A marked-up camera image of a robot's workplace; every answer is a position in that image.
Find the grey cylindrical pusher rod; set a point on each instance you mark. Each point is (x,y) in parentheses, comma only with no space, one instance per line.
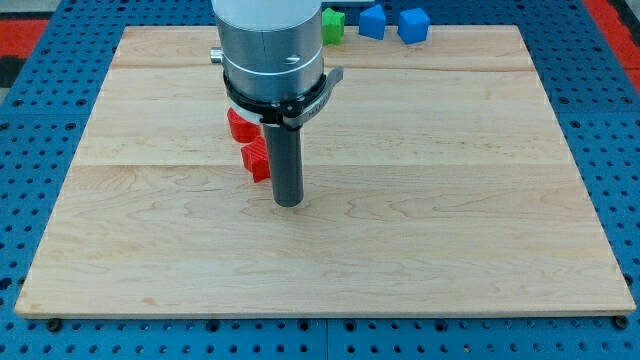
(285,163)

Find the black clamp ring with lever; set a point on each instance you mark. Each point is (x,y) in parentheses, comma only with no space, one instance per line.
(292,114)

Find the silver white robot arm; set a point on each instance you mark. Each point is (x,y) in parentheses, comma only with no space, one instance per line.
(273,70)

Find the red star block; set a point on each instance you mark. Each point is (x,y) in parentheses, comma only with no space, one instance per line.
(256,160)

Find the red round block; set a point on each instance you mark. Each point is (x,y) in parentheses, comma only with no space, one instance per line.
(242,130)

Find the green block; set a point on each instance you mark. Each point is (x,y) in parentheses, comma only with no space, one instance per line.
(333,23)

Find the blue pentagon block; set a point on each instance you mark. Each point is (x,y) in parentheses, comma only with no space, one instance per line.
(372,22)

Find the blue cube block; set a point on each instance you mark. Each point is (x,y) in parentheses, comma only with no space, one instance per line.
(413,25)

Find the wooden board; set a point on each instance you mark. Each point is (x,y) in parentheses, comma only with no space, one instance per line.
(438,183)

